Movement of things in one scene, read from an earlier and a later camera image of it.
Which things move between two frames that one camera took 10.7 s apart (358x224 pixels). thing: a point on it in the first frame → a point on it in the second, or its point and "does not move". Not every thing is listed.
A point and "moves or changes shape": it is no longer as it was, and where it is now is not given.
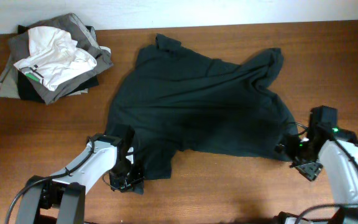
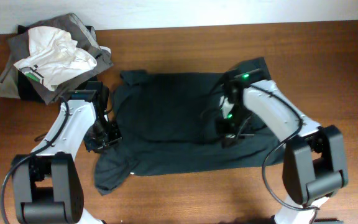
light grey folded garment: [8, 85] does not move
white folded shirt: [53, 55] does not move
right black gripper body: [293, 149] → [233, 137]
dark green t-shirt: [171, 98] moves or changes shape
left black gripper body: [125, 179] → [105, 142]
